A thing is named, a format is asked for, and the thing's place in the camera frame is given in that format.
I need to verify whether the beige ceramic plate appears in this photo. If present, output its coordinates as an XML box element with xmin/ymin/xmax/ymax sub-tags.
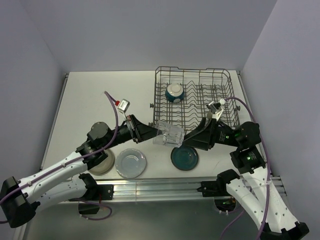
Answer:
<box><xmin>88</xmin><ymin>149</ymin><xmax>115</xmax><ymax>176</ymax></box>

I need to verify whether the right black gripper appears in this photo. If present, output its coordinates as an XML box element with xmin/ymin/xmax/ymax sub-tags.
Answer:
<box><xmin>179</xmin><ymin>116</ymin><xmax>241</xmax><ymax>149</ymax></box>

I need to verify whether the aluminium mounting rail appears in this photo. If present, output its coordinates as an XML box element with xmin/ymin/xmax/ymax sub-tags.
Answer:
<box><xmin>57</xmin><ymin>174</ymin><xmax>287</xmax><ymax>205</ymax></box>

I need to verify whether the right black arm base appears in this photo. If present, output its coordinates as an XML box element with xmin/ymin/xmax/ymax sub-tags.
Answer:
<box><xmin>196</xmin><ymin>180</ymin><xmax>242</xmax><ymax>215</ymax></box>

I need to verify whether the grey wire dish rack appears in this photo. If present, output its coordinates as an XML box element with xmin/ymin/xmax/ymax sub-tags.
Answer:
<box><xmin>150</xmin><ymin>66</ymin><xmax>235</xmax><ymax>133</ymax></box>

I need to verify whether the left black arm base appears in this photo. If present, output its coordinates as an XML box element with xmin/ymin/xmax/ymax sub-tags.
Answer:
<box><xmin>68</xmin><ymin>184</ymin><xmax>114</xmax><ymax>222</ymax></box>

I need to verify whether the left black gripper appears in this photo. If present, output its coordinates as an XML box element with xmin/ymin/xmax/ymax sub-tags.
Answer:
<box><xmin>101</xmin><ymin>114</ymin><xmax>162</xmax><ymax>150</ymax></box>

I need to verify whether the teal white ceramic bowl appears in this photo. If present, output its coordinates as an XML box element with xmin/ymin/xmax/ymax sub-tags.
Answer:
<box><xmin>165</xmin><ymin>83</ymin><xmax>185</xmax><ymax>103</ymax></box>

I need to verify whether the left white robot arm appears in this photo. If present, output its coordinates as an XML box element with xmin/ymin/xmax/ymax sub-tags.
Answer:
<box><xmin>0</xmin><ymin>114</ymin><xmax>158</xmax><ymax>228</ymax></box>

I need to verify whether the clear glass tumbler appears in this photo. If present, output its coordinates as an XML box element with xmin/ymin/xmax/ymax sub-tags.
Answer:
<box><xmin>152</xmin><ymin>120</ymin><xmax>185</xmax><ymax>148</ymax></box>

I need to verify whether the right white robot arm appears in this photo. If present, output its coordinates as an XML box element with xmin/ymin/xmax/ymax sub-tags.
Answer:
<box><xmin>183</xmin><ymin>117</ymin><xmax>310</xmax><ymax>240</ymax></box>

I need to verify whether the teal ceramic plate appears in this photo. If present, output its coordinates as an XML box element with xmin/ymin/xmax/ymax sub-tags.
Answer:
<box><xmin>170</xmin><ymin>146</ymin><xmax>199</xmax><ymax>172</ymax></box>

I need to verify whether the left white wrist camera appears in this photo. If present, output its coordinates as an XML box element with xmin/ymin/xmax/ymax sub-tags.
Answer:
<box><xmin>115</xmin><ymin>99</ymin><xmax>130</xmax><ymax>113</ymax></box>

